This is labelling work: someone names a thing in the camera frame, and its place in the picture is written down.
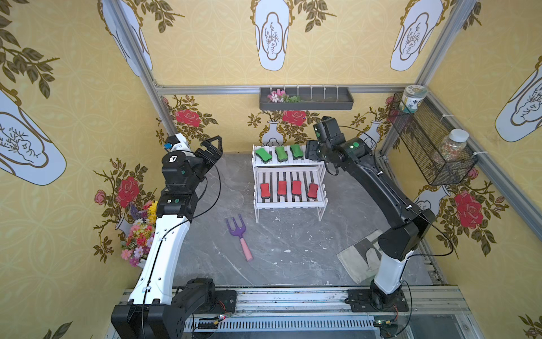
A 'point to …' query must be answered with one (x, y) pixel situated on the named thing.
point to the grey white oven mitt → (360, 260)
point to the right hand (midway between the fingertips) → (321, 145)
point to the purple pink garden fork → (239, 232)
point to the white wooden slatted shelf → (284, 178)
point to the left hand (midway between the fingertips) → (206, 143)
